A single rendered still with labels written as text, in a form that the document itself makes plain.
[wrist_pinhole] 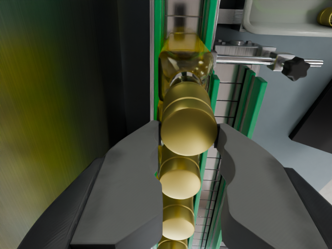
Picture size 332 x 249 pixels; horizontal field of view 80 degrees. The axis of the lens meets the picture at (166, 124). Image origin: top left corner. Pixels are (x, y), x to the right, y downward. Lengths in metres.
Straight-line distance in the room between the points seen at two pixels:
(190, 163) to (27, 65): 0.15
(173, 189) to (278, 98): 0.50
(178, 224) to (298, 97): 0.52
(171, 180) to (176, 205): 0.05
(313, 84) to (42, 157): 0.62
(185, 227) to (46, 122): 0.16
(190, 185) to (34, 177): 0.13
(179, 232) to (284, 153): 0.57
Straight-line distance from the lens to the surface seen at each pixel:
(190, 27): 0.40
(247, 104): 0.40
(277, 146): 0.71
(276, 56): 0.34
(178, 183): 0.16
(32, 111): 0.19
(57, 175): 0.23
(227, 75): 0.42
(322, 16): 0.57
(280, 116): 0.66
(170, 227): 0.21
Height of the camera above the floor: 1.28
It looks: 60 degrees down
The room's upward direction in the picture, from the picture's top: 173 degrees counter-clockwise
